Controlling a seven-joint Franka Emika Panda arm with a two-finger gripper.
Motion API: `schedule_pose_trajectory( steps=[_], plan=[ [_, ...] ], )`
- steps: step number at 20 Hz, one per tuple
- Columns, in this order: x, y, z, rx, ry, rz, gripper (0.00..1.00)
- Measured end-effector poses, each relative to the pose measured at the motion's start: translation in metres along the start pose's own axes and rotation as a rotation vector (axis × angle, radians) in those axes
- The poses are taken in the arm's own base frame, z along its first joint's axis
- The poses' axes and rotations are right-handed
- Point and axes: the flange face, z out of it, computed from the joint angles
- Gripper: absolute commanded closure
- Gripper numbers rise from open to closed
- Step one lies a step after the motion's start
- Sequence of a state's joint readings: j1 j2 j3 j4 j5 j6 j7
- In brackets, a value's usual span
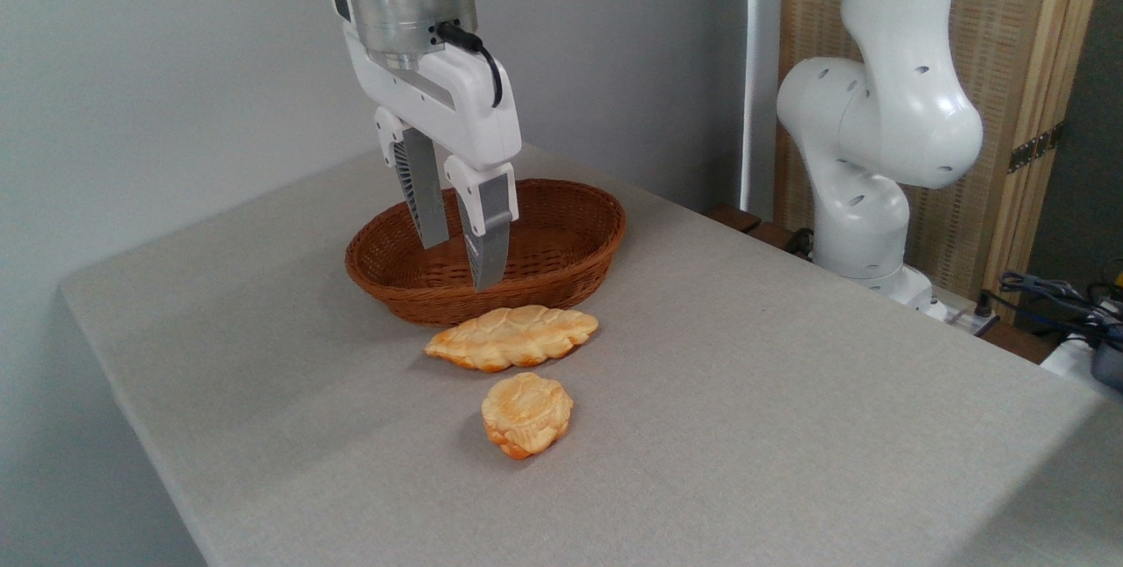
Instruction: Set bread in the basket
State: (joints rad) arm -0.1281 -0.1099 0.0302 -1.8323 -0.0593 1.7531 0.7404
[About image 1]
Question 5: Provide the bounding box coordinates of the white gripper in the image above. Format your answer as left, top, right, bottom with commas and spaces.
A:
331, 0, 523, 293

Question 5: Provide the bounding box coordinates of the small round bread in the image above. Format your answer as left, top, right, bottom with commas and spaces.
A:
481, 372, 575, 461

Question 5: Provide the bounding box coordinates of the brown wicker basket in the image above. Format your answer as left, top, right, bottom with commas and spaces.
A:
345, 178, 627, 327

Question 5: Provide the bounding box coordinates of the long braided bread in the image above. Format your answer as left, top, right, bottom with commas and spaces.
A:
425, 305, 600, 373

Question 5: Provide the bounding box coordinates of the brown wooden block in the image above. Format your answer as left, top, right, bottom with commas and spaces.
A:
746, 220, 801, 254
704, 204, 763, 235

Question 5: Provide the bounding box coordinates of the white vertical pole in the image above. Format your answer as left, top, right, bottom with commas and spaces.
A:
740, 0, 783, 219

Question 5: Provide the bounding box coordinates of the grey tablecloth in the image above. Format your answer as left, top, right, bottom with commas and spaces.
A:
60, 144, 1123, 567

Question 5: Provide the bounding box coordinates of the wooden folding screen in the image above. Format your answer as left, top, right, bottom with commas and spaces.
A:
776, 0, 1112, 322

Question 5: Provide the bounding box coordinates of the metal screen hinge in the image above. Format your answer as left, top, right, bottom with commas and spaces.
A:
1007, 123, 1065, 175

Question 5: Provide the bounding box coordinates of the grey device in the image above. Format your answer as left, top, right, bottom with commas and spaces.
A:
1091, 321, 1123, 393

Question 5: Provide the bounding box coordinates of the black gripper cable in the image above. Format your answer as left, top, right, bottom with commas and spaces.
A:
437, 20, 504, 109

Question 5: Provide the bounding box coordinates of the black cable bundle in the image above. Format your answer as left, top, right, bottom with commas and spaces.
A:
974, 262, 1123, 348

